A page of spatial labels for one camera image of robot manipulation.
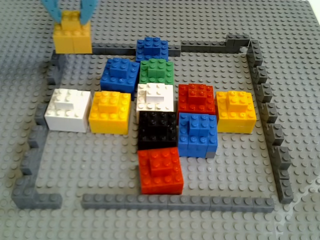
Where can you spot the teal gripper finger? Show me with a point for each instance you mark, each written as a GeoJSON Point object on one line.
{"type": "Point", "coordinates": [88, 11]}
{"type": "Point", "coordinates": [53, 11]}

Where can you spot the orange Lego cube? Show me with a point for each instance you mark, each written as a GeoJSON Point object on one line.
{"type": "Point", "coordinates": [110, 112]}
{"type": "Point", "coordinates": [72, 40]}
{"type": "Point", "coordinates": [236, 112]}

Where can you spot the blue Lego cube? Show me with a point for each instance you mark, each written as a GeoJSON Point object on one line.
{"type": "Point", "coordinates": [120, 73]}
{"type": "Point", "coordinates": [152, 48]}
{"type": "Point", "coordinates": [197, 135]}

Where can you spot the green Lego cube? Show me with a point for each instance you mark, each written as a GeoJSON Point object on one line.
{"type": "Point", "coordinates": [156, 71]}

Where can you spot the white Lego cube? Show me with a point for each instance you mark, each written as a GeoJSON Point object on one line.
{"type": "Point", "coordinates": [67, 110]}
{"type": "Point", "coordinates": [155, 97]}

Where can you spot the black Lego cube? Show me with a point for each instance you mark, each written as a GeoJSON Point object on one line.
{"type": "Point", "coordinates": [157, 130]}

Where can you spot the red Lego cube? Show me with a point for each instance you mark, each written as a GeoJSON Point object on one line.
{"type": "Point", "coordinates": [160, 172]}
{"type": "Point", "coordinates": [197, 98]}

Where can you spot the grey studded Lego baseplate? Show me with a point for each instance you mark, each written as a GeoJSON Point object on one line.
{"type": "Point", "coordinates": [100, 162]}

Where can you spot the straight dark grey brick wall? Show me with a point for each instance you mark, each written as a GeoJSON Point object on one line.
{"type": "Point", "coordinates": [175, 203]}

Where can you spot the zigzag dark grey brick wall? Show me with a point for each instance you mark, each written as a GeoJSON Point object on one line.
{"type": "Point", "coordinates": [275, 135]}

